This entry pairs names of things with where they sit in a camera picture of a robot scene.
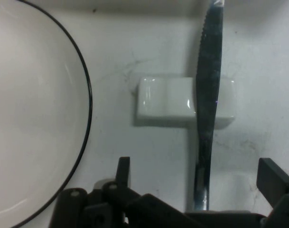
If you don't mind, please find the white plate with black rim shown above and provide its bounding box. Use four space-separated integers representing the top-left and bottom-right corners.
0 0 93 227

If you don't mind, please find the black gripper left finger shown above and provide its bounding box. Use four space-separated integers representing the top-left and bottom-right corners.
49 156 199 228

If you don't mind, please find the silver metal knife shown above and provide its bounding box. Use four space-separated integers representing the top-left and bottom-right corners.
193 0 227 212

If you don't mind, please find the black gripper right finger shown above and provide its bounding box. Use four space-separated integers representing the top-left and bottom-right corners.
256 157 289 228

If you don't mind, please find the white ceramic cutlery rest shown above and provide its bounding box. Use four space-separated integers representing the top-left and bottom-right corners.
134 76 237 129

